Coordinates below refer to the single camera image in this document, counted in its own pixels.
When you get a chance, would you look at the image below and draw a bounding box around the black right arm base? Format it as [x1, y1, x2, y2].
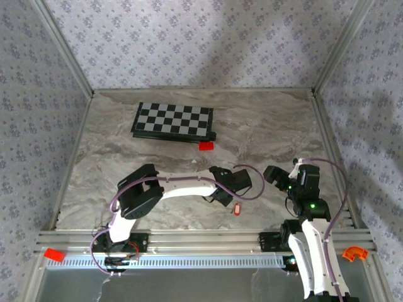
[258, 231, 284, 253]

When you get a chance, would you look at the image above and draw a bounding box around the aluminium corner post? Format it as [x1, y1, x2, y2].
[31, 0, 94, 95]
[313, 0, 376, 94]

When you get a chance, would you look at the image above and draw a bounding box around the aluminium side rail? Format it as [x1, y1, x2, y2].
[310, 91, 360, 229]
[47, 91, 94, 231]

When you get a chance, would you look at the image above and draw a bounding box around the black and white checkerboard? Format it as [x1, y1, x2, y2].
[131, 101, 218, 144]

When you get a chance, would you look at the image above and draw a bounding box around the white slotted cable duct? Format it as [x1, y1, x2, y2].
[47, 254, 284, 270]

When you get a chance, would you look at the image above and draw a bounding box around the thin aluminium edge rail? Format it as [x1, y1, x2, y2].
[93, 87, 315, 94]

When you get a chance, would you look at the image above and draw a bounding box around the black controller board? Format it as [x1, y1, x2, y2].
[103, 256, 140, 273]
[282, 255, 304, 276]

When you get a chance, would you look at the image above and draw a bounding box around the wide aluminium frame rail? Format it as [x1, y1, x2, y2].
[34, 229, 377, 255]

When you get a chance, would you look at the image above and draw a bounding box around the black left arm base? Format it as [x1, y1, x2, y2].
[93, 232, 149, 253]

